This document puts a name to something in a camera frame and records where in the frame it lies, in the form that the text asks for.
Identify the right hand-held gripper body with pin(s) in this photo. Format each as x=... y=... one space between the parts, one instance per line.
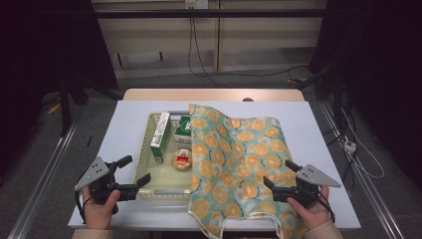
x=307 y=191

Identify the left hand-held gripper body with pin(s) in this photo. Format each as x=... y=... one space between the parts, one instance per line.
x=99 y=186

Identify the pale green plastic basket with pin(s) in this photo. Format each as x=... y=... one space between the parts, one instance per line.
x=166 y=179

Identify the round container with red label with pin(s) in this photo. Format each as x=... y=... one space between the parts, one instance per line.
x=182 y=159

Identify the tall green and white box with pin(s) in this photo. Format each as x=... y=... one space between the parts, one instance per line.
x=161 y=136

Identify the orange-print tote bag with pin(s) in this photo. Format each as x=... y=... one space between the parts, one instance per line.
x=232 y=156

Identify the green box with round logo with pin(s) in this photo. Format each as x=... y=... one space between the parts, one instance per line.
x=184 y=127

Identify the person's right hand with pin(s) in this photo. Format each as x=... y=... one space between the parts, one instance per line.
x=313 y=215

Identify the person's left hand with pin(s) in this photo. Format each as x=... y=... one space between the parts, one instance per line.
x=98 y=214

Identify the white power strip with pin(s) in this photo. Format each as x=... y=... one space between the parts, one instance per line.
x=350 y=146

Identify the black metal stand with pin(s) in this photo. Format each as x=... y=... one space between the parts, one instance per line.
x=65 y=109

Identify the yellow tape strip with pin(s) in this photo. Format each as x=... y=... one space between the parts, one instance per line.
x=53 y=109

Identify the dark curtain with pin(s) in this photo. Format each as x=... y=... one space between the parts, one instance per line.
x=40 y=49
x=381 y=66

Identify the aluminium floor rail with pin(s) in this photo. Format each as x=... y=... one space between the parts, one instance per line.
x=43 y=179
x=365 y=186

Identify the white wall outlet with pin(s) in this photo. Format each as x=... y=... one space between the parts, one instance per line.
x=196 y=4

